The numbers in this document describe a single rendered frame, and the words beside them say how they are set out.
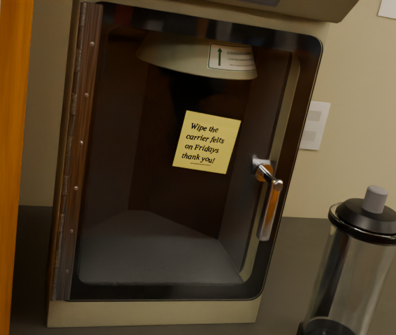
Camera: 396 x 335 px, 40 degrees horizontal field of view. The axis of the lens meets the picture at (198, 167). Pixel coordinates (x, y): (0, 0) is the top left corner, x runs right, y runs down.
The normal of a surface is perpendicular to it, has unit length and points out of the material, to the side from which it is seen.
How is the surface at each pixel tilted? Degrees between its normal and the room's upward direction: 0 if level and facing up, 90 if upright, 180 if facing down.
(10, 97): 90
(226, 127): 90
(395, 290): 0
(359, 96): 90
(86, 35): 90
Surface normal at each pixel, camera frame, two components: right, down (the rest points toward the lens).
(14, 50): 0.27, 0.36
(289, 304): 0.18, -0.93
